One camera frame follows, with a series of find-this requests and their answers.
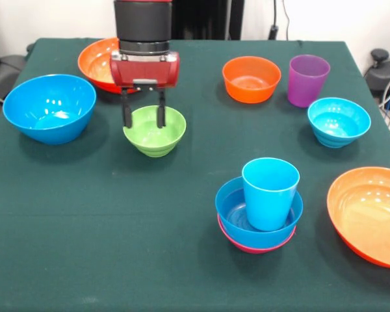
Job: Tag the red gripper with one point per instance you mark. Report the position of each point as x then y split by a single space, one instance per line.
144 73

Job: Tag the green ribbed bowl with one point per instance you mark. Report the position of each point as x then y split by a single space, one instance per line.
149 143

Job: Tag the medium blue bowl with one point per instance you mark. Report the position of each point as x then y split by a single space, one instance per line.
230 221

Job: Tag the blue cup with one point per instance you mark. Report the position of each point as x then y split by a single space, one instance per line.
269 201

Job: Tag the pink bowl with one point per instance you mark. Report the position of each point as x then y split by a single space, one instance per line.
234 243

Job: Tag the purple cup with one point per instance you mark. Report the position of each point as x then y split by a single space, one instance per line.
307 84

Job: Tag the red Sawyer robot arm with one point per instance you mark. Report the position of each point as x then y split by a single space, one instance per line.
143 22

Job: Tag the large orange bowl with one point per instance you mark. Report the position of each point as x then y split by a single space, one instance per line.
367 214
94 65

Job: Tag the large blue bowl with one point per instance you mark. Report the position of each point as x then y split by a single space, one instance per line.
48 107

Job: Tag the small orange bowl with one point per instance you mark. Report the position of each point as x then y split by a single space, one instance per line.
252 81

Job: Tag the dark green tablecloth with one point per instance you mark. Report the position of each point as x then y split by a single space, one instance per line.
117 227

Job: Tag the light blue ribbed bowl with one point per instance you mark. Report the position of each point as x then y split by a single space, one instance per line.
339 126

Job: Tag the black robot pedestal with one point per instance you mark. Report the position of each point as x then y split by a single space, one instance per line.
204 19

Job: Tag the dark grey pedestal foot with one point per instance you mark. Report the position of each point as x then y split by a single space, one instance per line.
386 74

